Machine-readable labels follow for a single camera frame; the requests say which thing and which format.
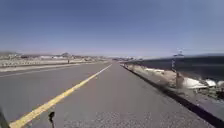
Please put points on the grey asphalt road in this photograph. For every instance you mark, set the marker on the grey asphalt road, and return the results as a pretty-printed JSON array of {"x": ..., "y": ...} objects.
[{"x": 116, "y": 100}]

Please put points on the pole with sign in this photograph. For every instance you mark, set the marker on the pole with sign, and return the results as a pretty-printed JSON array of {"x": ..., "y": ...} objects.
[{"x": 173, "y": 65}]

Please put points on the row of distant buildings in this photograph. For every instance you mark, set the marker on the row of distant buildings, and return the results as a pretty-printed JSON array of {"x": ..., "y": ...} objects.
[{"x": 50, "y": 56}]

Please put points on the white painted line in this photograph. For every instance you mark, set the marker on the white painted line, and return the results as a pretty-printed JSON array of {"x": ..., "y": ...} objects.
[{"x": 33, "y": 71}]

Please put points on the grey metal guardrail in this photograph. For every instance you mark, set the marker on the grey metal guardrail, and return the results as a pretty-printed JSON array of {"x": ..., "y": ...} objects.
[{"x": 200, "y": 66}]

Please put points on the pale bare verge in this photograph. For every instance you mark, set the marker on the pale bare verge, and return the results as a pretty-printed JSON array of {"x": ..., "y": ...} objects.
[{"x": 36, "y": 63}]

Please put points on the yellow painted line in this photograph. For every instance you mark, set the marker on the yellow painted line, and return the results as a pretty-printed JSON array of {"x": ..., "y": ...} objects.
[{"x": 50, "y": 104}]

